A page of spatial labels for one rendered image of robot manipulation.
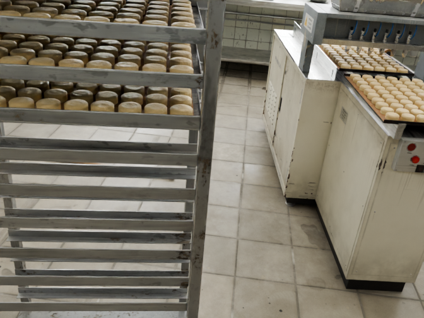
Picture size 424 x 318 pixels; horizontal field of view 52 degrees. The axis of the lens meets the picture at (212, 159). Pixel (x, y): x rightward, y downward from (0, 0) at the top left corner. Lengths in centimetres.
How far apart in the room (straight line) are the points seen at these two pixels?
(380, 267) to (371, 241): 17
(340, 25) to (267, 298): 143
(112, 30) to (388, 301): 187
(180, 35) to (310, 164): 186
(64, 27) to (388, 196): 151
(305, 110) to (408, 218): 81
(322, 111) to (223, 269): 101
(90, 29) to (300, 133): 181
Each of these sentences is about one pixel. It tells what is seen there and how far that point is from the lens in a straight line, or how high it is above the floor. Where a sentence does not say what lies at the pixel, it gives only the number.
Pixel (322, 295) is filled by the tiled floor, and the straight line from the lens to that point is 225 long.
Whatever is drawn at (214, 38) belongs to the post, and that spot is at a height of 133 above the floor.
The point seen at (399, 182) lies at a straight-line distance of 198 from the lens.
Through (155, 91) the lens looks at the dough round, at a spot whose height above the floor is 115.
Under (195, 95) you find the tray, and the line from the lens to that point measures 111.
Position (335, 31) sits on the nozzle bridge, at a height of 108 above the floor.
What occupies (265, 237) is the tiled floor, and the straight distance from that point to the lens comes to 250.
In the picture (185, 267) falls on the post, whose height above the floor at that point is 36.
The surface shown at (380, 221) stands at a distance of 207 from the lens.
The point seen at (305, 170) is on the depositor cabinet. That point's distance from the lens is 264.
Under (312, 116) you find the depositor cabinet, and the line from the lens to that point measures 250.
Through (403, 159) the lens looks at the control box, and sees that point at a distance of 189.
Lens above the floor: 151
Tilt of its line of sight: 28 degrees down
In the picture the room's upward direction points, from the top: 5 degrees clockwise
